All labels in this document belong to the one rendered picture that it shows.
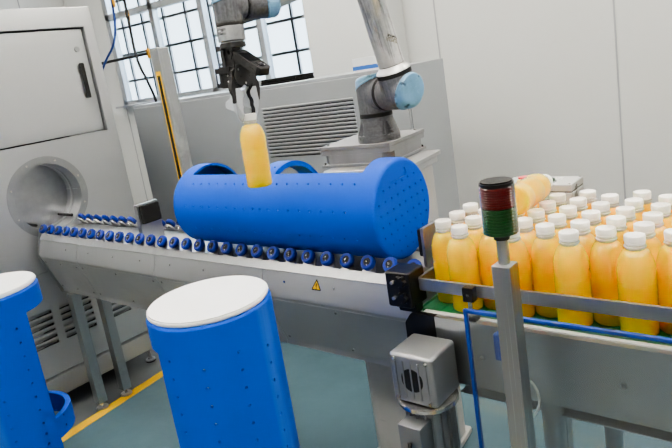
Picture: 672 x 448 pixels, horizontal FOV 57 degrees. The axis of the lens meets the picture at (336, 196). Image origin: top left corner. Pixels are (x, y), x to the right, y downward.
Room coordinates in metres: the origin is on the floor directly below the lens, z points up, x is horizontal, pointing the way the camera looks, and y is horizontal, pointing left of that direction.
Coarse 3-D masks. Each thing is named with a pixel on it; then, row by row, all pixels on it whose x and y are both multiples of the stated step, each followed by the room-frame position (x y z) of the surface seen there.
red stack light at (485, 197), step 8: (512, 184) 1.07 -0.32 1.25; (480, 192) 1.08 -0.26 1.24; (488, 192) 1.06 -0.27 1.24; (496, 192) 1.05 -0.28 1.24; (504, 192) 1.05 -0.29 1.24; (512, 192) 1.06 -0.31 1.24; (480, 200) 1.08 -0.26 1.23; (488, 200) 1.06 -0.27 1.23; (496, 200) 1.05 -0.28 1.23; (504, 200) 1.05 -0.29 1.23; (512, 200) 1.06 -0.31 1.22; (488, 208) 1.06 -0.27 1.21; (496, 208) 1.05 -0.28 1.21; (504, 208) 1.05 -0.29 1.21
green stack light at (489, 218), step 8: (512, 208) 1.06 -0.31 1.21; (488, 216) 1.06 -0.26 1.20; (496, 216) 1.05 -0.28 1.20; (504, 216) 1.05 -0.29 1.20; (512, 216) 1.06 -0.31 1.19; (488, 224) 1.07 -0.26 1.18; (496, 224) 1.06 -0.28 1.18; (504, 224) 1.05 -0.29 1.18; (512, 224) 1.05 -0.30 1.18; (488, 232) 1.07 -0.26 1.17; (496, 232) 1.06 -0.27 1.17; (504, 232) 1.05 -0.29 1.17; (512, 232) 1.05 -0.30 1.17
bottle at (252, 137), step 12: (252, 120) 1.69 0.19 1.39; (240, 132) 1.70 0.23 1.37; (252, 132) 1.67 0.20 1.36; (252, 144) 1.67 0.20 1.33; (264, 144) 1.68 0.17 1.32; (252, 156) 1.67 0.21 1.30; (264, 156) 1.68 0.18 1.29; (252, 168) 1.67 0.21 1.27; (264, 168) 1.67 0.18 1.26; (252, 180) 1.67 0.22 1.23; (264, 180) 1.67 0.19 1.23
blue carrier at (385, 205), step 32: (384, 160) 1.66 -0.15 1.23; (192, 192) 2.06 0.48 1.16; (224, 192) 1.95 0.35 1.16; (256, 192) 1.86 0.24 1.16; (288, 192) 1.77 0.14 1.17; (320, 192) 1.69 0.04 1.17; (352, 192) 1.61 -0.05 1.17; (384, 192) 1.59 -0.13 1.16; (416, 192) 1.71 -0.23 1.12; (192, 224) 2.07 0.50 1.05; (224, 224) 1.95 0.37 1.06; (256, 224) 1.85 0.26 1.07; (288, 224) 1.75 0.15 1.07; (320, 224) 1.67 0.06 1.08; (352, 224) 1.60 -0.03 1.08; (384, 224) 1.58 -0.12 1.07; (416, 224) 1.69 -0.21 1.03; (384, 256) 1.61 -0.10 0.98
